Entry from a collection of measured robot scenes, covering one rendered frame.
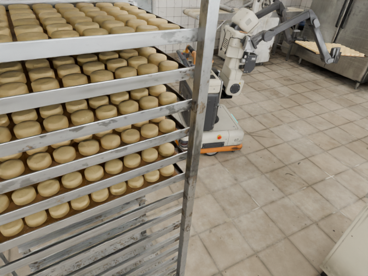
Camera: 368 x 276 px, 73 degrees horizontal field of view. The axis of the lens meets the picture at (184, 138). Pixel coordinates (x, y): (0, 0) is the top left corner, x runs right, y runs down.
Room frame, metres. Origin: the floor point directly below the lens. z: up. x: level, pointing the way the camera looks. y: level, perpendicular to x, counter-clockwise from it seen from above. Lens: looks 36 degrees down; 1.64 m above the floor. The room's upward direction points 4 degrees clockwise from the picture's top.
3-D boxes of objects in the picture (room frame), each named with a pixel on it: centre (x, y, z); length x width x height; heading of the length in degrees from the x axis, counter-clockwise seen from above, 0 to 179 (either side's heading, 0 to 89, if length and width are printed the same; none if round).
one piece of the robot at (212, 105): (2.25, -0.13, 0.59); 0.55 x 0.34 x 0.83; 16
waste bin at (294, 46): (5.97, -2.31, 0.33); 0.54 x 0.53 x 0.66; 29
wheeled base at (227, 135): (2.27, -0.21, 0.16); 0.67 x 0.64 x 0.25; 106
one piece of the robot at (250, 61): (2.35, -0.50, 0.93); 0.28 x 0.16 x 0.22; 16
